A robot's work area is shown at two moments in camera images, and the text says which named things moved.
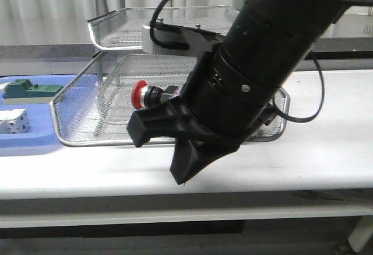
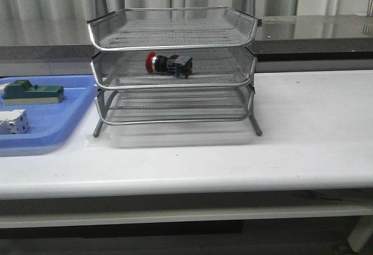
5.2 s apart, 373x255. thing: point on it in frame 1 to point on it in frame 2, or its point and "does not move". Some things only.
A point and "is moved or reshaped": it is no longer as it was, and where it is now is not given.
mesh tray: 93,108 is moved or reshaped
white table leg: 362,233 does not move
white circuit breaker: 15,121 does not move
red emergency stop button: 143,96 to 175,65
